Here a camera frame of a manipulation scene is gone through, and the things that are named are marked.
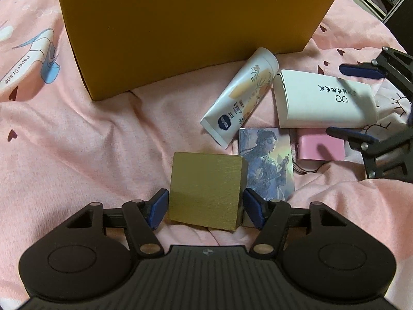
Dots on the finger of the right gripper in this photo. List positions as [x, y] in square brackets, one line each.
[391, 64]
[358, 141]

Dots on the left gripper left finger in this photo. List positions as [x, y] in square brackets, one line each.
[142, 218]

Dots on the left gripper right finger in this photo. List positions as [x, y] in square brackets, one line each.
[271, 219]

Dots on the illustrated card box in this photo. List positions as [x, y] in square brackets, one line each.
[270, 162]

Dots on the pink wallet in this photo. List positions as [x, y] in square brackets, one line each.
[317, 145]

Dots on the gold square box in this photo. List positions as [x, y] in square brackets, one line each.
[206, 190]

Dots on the white rectangular case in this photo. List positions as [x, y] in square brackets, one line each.
[307, 100]

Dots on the white lotion tube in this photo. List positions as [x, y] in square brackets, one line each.
[239, 99]

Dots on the pink printed bed quilt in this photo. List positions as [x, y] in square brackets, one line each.
[60, 150]

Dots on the orange cardboard box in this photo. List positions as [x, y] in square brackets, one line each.
[120, 45]

